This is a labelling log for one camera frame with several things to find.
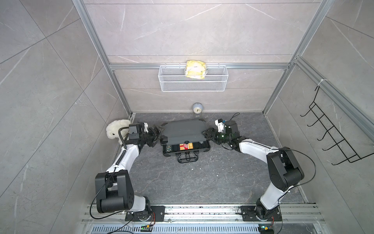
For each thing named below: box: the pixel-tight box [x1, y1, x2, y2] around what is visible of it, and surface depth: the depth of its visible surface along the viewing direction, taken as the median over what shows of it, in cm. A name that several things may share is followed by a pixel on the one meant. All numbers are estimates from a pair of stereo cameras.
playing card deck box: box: [179, 142, 194, 151], surface depth 98 cm
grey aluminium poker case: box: [161, 119, 211, 164], surface depth 95 cm
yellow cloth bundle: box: [185, 59, 207, 80], surface depth 88 cm
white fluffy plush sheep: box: [106, 119, 131, 145], surface depth 90 cm
